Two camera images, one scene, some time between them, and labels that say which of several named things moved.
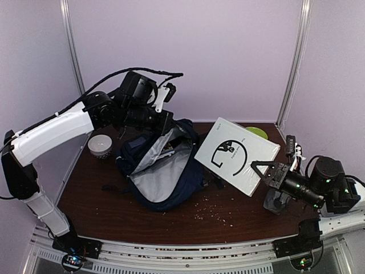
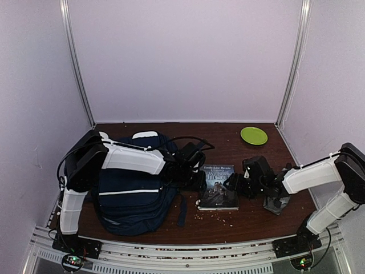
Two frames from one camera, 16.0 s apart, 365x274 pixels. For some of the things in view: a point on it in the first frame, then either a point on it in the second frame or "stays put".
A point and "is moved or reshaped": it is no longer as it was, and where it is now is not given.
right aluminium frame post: x=304 y=19 stays put
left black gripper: x=162 y=127 -> x=200 y=183
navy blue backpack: x=164 y=169 is moved or reshaped
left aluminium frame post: x=65 y=7 stays put
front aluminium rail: x=256 y=257 stays put
